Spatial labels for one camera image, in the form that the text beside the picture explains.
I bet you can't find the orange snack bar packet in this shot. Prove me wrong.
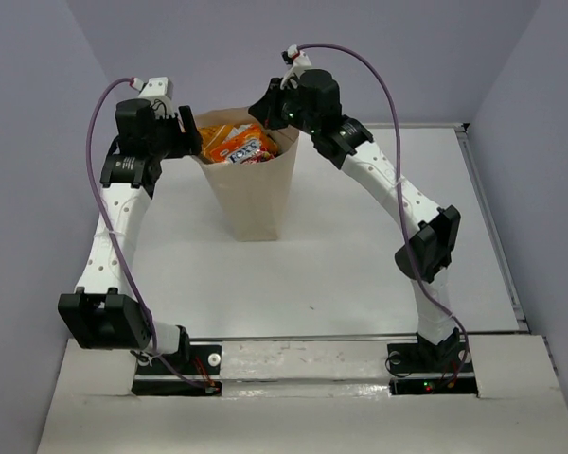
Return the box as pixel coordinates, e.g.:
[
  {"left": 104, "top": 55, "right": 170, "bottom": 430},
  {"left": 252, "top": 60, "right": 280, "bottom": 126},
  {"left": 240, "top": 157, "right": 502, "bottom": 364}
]
[{"left": 198, "top": 124, "right": 251, "bottom": 161}]

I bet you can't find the beige paper bag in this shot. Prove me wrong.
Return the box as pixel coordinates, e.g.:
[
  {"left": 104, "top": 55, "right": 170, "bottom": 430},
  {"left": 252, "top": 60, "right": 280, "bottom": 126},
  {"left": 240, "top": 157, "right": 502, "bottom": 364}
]
[{"left": 195, "top": 107, "right": 299, "bottom": 241}]

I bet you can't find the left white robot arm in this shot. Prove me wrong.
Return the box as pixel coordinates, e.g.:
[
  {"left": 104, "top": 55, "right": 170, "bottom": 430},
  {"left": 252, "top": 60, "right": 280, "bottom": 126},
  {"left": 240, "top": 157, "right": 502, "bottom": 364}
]
[{"left": 58, "top": 98, "right": 202, "bottom": 374}]

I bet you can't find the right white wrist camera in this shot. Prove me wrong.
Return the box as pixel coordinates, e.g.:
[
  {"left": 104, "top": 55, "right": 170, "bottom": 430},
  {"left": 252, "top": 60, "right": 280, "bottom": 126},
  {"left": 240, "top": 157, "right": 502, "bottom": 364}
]
[{"left": 280, "top": 44, "right": 313, "bottom": 90}]

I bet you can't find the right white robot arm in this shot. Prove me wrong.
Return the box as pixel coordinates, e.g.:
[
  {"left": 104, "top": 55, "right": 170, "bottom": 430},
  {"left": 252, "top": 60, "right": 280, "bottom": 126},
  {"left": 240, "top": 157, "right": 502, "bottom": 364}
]
[{"left": 248, "top": 69, "right": 461, "bottom": 374}]

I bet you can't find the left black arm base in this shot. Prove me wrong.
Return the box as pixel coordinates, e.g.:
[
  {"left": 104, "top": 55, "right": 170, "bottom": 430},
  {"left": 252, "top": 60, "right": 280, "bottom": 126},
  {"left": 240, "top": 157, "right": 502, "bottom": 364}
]
[{"left": 131, "top": 342, "right": 222, "bottom": 397}]

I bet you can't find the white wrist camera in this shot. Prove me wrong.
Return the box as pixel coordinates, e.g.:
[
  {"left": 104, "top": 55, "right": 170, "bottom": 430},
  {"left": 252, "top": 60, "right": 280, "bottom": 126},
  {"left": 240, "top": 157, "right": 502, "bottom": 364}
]
[
  {"left": 280, "top": 44, "right": 313, "bottom": 90},
  {"left": 130, "top": 77, "right": 175, "bottom": 118}
]

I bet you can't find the orange red candy packet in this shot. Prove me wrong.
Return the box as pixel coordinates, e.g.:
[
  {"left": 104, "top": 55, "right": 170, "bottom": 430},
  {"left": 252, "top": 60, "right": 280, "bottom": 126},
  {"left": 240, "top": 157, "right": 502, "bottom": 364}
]
[{"left": 202, "top": 123, "right": 279, "bottom": 164}]

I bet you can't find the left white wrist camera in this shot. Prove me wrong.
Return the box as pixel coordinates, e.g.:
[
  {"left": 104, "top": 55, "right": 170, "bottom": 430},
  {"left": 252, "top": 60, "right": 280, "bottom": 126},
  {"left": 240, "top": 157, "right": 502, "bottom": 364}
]
[{"left": 130, "top": 77, "right": 175, "bottom": 118}]

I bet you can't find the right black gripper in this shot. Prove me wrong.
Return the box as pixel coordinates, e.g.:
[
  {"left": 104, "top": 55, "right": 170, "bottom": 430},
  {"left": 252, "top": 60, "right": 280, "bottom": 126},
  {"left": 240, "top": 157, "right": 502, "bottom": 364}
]
[{"left": 247, "top": 78, "right": 318, "bottom": 136}]

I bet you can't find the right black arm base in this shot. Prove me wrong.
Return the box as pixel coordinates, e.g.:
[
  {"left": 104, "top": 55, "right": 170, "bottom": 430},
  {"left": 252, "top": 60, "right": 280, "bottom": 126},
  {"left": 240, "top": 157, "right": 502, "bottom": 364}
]
[{"left": 384, "top": 342, "right": 478, "bottom": 396}]

